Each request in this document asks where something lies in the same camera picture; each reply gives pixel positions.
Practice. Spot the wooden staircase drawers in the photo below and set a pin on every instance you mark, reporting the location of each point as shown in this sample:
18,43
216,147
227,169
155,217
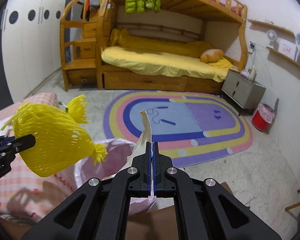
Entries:
79,51

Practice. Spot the pink trash bag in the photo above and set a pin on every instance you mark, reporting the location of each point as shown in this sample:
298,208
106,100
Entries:
120,155

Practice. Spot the pink checkered tablecloth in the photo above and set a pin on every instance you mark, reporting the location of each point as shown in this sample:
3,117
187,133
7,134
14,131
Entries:
24,194

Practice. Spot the white grey wardrobe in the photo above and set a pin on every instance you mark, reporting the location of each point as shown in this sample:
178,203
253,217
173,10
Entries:
29,46

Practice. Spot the wooden bunk bed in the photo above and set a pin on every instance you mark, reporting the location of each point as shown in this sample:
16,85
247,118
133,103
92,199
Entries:
179,21

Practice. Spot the colourful rainbow rug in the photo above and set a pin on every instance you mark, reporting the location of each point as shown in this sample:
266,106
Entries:
190,128

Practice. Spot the grey nightstand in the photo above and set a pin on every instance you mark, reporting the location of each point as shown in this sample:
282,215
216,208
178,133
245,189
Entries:
245,93

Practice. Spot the red trash bin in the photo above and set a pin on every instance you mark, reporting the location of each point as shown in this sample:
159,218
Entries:
263,118

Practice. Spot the yellow bed sheet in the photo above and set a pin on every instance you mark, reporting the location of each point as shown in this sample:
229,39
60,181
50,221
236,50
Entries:
147,56

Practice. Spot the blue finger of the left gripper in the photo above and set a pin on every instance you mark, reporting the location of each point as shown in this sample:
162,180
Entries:
20,144

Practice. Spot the orange plush pillow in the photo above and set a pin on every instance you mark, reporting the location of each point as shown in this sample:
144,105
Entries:
211,55

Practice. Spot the yellow foam fruit net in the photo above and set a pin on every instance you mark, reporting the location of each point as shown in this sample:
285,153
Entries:
61,141

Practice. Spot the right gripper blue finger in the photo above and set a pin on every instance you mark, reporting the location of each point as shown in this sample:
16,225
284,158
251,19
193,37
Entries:
159,176
146,171

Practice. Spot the small white fan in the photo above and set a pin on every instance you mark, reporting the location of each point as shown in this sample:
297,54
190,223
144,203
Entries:
272,37

